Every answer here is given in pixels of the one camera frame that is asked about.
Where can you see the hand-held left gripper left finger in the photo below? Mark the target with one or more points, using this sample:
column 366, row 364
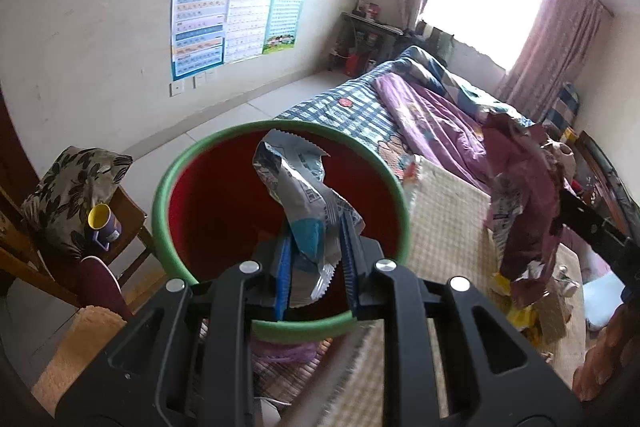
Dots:
column 283, row 277

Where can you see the silver blue snack wrapper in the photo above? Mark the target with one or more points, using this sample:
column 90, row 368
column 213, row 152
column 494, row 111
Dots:
column 290, row 177

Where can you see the white wall poster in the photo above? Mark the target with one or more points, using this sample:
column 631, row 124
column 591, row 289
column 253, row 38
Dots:
column 245, row 22

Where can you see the beige striped bed mat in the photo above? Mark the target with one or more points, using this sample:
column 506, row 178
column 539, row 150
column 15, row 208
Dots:
column 450, row 227

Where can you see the brown plush toy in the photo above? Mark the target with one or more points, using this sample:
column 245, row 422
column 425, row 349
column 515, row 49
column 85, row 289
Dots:
column 610, row 357

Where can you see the blue patchwork quilt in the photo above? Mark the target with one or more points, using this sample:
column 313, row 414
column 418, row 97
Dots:
column 435, row 67

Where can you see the blue wall poster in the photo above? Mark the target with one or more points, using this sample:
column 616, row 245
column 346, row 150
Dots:
column 197, row 32

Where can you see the blue plaid bed sheet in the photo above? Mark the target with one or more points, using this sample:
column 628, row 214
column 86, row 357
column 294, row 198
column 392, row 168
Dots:
column 340, row 112

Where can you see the beige fuzzy cloth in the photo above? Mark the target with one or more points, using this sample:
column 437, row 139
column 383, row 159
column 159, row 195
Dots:
column 80, row 347

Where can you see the blue striped bag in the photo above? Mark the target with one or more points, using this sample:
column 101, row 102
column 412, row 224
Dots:
column 562, row 107

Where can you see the white wall socket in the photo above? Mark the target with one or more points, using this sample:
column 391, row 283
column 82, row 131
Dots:
column 176, row 89

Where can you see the red container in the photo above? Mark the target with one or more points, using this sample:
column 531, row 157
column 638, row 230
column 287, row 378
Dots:
column 354, row 64

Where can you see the wooden chair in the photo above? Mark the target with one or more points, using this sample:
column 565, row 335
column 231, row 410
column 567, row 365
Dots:
column 130, row 217

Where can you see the floral cushion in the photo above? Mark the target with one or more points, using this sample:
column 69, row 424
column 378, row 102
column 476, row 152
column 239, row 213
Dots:
column 65, row 192

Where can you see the red bin with green rim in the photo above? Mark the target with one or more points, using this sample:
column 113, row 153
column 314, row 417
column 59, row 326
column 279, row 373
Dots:
column 215, row 207

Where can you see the purple mug yellow inside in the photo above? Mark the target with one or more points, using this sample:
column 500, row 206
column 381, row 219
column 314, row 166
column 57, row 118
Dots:
column 106, row 227

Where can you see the yellow wrapper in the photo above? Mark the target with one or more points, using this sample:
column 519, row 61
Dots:
column 522, row 317

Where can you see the jars on desk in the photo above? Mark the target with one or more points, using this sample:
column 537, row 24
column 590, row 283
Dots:
column 369, row 9

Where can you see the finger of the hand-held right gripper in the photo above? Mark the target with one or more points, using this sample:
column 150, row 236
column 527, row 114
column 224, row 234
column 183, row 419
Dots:
column 580, row 207

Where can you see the purple snack wrapper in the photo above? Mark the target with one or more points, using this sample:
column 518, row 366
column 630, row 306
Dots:
column 530, row 207

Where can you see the purple quilt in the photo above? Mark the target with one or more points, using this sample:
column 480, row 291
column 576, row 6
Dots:
column 435, row 127

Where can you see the green wall poster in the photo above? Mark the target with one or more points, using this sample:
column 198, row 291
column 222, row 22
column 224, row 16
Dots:
column 285, row 17

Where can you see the dark corner desk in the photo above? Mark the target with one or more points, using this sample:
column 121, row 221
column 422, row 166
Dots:
column 370, row 32

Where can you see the light blue pillow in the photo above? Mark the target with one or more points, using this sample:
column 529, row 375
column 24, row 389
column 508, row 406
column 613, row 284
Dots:
column 602, row 302

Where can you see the wooden headboard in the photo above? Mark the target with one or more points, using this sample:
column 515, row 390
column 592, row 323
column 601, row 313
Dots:
column 610, row 182

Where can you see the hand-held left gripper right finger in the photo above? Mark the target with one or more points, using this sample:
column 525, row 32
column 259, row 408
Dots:
column 349, row 267

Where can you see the beige plush toy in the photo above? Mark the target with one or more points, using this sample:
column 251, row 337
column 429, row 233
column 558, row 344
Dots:
column 560, row 157

